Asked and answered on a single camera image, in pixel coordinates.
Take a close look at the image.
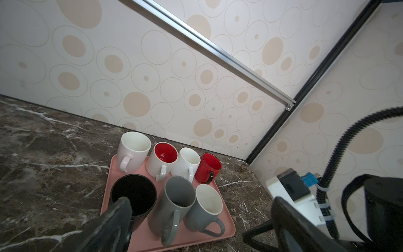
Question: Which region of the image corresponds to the white ribbed-bottom mug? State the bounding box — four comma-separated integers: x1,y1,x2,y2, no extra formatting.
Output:
170,148,201,183

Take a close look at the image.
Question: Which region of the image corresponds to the grey mug front row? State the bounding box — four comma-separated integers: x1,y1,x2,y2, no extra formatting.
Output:
148,176,196,247

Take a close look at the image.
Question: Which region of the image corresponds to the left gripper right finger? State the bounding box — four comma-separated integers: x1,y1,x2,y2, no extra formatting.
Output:
271,197,346,252

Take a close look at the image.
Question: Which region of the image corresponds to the grey mug back row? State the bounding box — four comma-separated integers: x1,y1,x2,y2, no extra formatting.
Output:
184,184,225,238

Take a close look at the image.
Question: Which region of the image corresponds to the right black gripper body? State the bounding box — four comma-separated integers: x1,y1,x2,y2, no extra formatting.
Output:
341,174,403,252

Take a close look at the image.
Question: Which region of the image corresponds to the pink rectangular tray mat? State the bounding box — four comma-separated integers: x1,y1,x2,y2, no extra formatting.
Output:
101,155,236,252

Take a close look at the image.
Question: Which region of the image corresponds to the white mug black handle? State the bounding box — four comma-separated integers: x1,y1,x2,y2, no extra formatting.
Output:
108,174,157,232

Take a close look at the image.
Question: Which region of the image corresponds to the horizontal aluminium frame bar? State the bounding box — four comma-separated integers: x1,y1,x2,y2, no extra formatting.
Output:
133,0,296,110

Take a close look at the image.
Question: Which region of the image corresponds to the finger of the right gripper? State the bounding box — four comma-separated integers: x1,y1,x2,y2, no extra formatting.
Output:
242,219,278,252

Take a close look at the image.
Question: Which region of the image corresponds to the cream mug red inside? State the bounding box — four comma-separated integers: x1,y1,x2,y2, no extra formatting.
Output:
146,142,178,182

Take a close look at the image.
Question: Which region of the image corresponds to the pale pink mug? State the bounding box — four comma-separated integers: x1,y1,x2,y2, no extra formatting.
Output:
116,132,152,174

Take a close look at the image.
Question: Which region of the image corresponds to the right black corner post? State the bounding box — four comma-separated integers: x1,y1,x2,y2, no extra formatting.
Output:
245,0,382,165

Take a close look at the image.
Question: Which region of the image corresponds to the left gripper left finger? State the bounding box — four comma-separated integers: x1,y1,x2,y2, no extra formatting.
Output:
52,197,132,252

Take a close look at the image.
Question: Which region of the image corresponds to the grey mug row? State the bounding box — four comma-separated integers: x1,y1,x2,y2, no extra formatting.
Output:
148,176,196,247
184,184,225,238

